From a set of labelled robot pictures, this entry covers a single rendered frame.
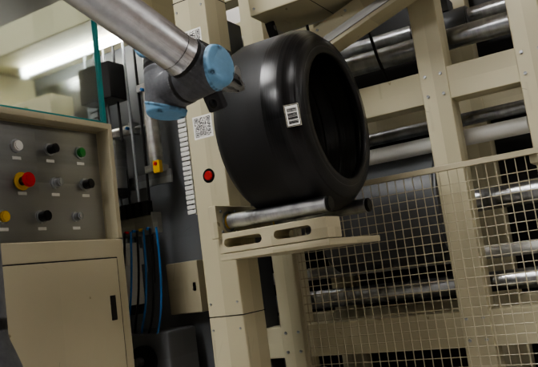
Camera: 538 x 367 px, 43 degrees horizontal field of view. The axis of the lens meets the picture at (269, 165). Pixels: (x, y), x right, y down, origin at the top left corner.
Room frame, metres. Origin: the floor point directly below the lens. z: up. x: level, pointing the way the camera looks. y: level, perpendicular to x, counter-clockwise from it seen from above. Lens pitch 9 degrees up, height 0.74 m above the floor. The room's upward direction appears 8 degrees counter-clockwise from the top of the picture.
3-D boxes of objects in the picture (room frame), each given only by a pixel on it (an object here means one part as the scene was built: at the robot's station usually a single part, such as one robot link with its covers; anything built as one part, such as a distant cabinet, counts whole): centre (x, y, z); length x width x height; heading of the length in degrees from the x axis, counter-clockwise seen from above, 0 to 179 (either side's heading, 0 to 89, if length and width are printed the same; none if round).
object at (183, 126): (2.22, 0.25, 1.19); 0.05 x 0.04 x 0.48; 150
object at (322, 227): (1.97, 0.00, 0.84); 0.36 x 0.09 x 0.06; 60
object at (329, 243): (2.09, -0.07, 0.80); 0.37 x 0.36 x 0.02; 150
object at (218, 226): (2.18, 0.08, 0.90); 0.40 x 0.03 x 0.10; 150
